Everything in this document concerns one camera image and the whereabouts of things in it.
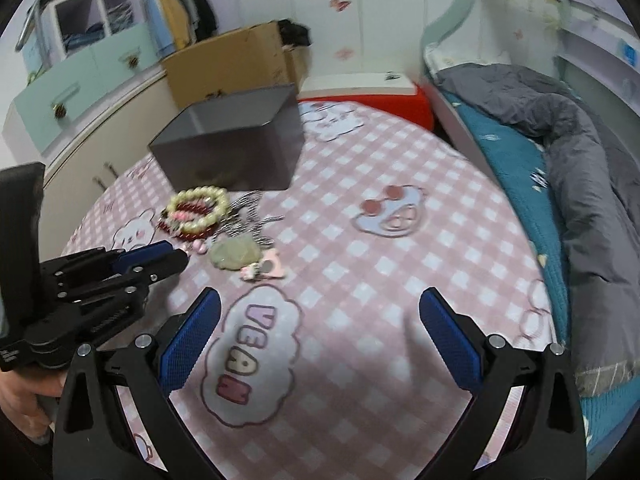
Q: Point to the light blue hanging garment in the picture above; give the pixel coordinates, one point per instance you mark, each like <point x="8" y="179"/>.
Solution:
<point x="150" y="15"/>

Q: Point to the pink checked tablecloth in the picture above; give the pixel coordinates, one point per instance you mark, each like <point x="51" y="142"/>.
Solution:
<point x="375" y="285"/>

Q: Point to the yellow hanging garment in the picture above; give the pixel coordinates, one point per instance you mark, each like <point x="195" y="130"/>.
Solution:
<point x="172" y="10"/>

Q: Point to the mint and cream drawer cabinet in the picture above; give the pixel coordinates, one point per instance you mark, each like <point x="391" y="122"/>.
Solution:
<point x="75" y="105"/>

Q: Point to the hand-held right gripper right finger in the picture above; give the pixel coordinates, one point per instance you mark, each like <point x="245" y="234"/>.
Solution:
<point x="450" y="340"/>

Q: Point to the black hanging garment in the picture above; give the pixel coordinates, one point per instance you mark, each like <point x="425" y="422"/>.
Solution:
<point x="200" y="0"/>

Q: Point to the person's left hand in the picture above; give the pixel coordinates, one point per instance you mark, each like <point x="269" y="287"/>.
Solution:
<point x="27" y="402"/>

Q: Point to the grey quilt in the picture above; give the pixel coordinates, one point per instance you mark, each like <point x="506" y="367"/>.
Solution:
<point x="590" y="185"/>

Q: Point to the teal bed sheet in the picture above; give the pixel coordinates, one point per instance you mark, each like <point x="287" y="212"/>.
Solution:
<point x="505" y="145"/>

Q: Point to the grey storage box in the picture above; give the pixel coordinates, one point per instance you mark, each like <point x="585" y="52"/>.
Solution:
<point x="235" y="150"/>

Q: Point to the mint green bed headboard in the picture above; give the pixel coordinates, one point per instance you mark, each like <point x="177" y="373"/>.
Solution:
<point x="447" y="20"/>

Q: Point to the white bedside wall shelf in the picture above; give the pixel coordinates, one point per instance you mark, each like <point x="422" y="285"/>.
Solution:
<point x="595" y="45"/>

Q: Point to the pink butterfly wall sticker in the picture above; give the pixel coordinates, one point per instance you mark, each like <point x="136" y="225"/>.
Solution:
<point x="339" y="1"/>
<point x="344" y="53"/>

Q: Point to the red stool with white top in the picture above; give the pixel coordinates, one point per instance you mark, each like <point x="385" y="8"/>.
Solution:
<point x="370" y="97"/>

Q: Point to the brown cardboard box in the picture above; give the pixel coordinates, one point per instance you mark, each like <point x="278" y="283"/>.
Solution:
<point x="225" y="60"/>

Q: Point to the small pink hair clip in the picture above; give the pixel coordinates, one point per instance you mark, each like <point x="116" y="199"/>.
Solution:
<point x="267" y="266"/>

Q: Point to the pale green jade pendant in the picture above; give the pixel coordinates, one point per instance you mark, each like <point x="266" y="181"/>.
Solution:
<point x="232" y="255"/>

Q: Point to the white cubby shelf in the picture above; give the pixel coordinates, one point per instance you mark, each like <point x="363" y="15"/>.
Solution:
<point x="95" y="10"/>

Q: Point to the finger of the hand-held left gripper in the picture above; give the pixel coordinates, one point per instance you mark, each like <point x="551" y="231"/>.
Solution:
<point x="145" y="252"/>
<point x="167" y="264"/>

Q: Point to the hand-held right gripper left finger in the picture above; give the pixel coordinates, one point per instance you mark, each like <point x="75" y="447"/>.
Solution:
<point x="192" y="340"/>

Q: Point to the black cloth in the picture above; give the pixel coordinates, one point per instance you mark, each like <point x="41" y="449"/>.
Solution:
<point x="295" y="32"/>

